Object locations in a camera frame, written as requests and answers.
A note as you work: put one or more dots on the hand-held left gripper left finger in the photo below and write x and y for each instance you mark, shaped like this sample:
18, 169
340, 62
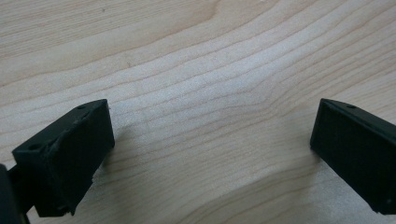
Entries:
67, 158

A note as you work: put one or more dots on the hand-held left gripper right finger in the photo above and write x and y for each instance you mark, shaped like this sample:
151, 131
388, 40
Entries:
355, 149

